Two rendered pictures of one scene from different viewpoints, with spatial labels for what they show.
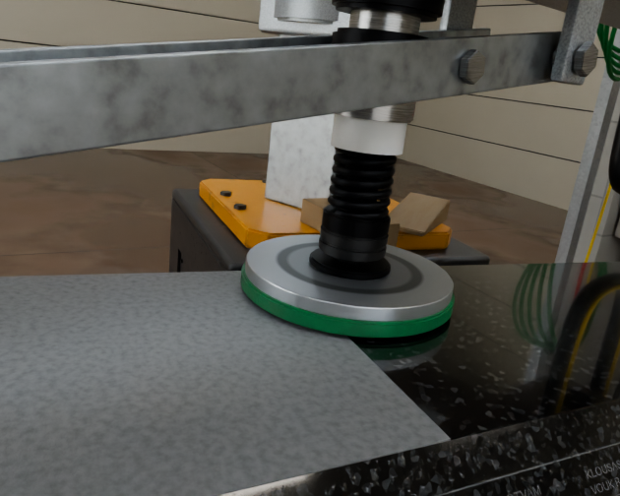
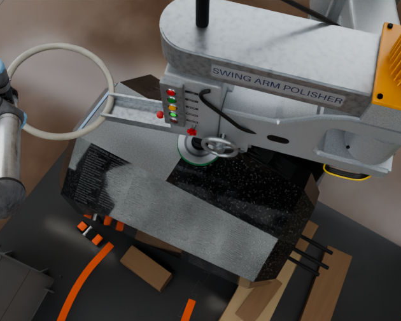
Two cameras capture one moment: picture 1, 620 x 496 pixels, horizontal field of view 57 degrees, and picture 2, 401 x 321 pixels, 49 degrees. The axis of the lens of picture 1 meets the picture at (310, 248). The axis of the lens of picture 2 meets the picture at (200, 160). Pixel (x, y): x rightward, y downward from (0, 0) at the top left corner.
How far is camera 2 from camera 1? 1.87 m
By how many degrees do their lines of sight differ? 61
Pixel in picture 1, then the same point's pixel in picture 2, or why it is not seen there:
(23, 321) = not seen: hidden behind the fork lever
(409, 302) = (191, 159)
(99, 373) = (144, 138)
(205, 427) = (144, 156)
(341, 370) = (170, 161)
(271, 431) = (149, 163)
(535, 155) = not seen: outside the picture
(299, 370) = (165, 156)
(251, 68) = (157, 126)
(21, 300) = not seen: hidden behind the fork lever
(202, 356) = (158, 144)
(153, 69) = (142, 123)
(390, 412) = (165, 172)
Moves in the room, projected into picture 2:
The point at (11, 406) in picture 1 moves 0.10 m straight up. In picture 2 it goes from (131, 137) to (128, 128)
